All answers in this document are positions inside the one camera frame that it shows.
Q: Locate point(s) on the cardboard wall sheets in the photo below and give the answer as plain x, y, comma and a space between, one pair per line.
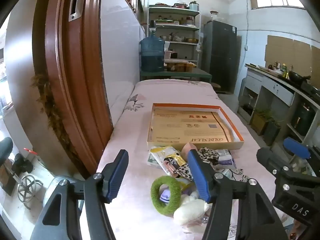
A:
282, 50

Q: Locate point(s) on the yellow planter box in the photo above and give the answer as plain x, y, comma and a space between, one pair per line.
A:
258, 125

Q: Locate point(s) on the white metal shelf rack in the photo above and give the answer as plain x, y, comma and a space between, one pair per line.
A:
172, 27

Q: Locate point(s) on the white plush toy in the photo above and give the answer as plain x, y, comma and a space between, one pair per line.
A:
187, 210

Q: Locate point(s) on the dried herb bundle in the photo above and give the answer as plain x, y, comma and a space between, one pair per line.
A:
50, 110

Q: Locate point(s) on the orange rimmed cardboard box lid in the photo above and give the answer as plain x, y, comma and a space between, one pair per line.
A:
175, 130

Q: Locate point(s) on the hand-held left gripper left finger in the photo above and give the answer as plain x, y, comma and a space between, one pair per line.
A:
115, 180

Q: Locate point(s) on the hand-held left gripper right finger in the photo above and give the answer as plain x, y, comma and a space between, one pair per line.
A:
197, 177

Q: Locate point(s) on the pink soft pad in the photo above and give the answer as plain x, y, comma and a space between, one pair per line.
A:
186, 150

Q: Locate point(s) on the black gas stove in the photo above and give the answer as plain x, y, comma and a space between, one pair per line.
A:
311, 88

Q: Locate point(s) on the red lidded pot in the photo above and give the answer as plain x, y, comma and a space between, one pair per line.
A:
180, 5

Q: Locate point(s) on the teal enamel pot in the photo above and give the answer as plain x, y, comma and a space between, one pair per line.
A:
194, 6

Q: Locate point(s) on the row of condiment bottles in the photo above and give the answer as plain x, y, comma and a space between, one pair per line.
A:
280, 68

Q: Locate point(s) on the dark green planter box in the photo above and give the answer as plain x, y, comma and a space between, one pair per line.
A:
272, 133

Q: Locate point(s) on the group of food jars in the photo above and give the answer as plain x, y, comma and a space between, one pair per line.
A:
180, 66

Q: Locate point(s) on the green low table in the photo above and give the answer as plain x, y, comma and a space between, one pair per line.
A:
175, 74

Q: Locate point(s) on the leopard print scarf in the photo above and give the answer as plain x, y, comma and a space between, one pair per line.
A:
210, 155

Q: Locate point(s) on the yellow white face packet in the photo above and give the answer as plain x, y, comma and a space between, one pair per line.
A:
162, 155

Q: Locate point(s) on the grey refrigerator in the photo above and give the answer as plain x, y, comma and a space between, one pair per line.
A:
220, 55

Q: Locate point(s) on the pale green packet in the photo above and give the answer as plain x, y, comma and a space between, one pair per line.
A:
152, 161

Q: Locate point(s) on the blue water jug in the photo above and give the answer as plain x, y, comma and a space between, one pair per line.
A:
152, 55

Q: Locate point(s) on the black wok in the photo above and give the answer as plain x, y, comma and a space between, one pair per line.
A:
297, 76

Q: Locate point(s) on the dark green cooking pot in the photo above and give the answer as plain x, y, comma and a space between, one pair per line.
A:
302, 118

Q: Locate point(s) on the purple soft cloth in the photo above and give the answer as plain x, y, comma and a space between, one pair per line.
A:
165, 195

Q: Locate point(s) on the water jug pump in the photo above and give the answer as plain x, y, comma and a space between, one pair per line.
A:
152, 28

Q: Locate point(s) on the metal door lock plate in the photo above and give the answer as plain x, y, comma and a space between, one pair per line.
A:
74, 5

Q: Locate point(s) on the grey kitchen counter cabinet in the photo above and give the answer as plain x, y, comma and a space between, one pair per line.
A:
277, 90

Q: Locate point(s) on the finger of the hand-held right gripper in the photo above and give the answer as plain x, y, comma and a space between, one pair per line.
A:
296, 148
271, 160

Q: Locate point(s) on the brown wooden door frame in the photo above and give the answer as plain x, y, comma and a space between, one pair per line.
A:
75, 80

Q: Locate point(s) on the white purple packet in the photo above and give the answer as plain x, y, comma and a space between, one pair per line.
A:
226, 160

